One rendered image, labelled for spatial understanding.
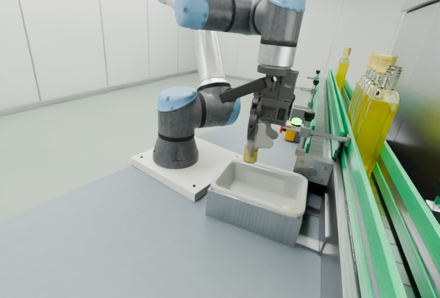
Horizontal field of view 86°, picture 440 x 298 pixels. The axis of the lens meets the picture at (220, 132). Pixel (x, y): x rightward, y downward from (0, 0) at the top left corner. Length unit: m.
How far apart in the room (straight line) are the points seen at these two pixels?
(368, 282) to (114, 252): 0.44
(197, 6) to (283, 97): 0.25
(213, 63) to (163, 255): 0.56
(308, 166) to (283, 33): 0.37
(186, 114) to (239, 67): 6.30
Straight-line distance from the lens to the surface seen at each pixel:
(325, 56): 6.60
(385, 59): 0.71
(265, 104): 0.51
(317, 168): 0.70
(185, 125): 0.70
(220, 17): 0.53
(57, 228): 0.66
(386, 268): 0.34
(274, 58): 0.49
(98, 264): 0.56
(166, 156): 0.74
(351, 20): 6.63
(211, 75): 0.78
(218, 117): 0.74
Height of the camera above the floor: 1.18
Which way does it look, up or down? 23 degrees down
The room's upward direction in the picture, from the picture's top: 6 degrees clockwise
